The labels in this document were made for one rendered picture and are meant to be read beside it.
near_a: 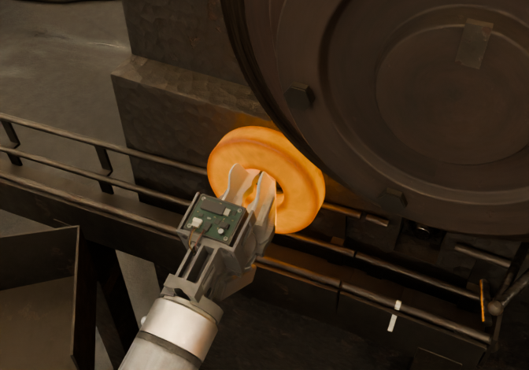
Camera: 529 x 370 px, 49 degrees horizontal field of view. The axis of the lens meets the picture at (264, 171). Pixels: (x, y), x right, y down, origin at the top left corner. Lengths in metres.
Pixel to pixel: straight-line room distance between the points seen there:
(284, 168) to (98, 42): 1.99
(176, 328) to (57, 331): 0.34
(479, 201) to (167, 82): 0.50
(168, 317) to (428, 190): 0.29
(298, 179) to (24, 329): 0.48
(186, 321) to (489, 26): 0.40
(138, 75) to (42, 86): 1.58
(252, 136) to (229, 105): 0.10
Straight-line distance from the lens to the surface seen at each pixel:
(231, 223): 0.63
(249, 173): 0.72
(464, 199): 0.49
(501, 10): 0.40
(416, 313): 0.78
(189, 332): 0.61
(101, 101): 2.28
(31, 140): 2.19
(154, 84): 0.84
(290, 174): 0.69
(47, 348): 0.91
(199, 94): 0.81
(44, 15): 2.89
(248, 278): 0.74
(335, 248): 0.84
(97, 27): 2.72
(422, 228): 0.82
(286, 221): 0.76
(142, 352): 0.61
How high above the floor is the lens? 1.36
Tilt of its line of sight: 45 degrees down
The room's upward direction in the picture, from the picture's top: straight up
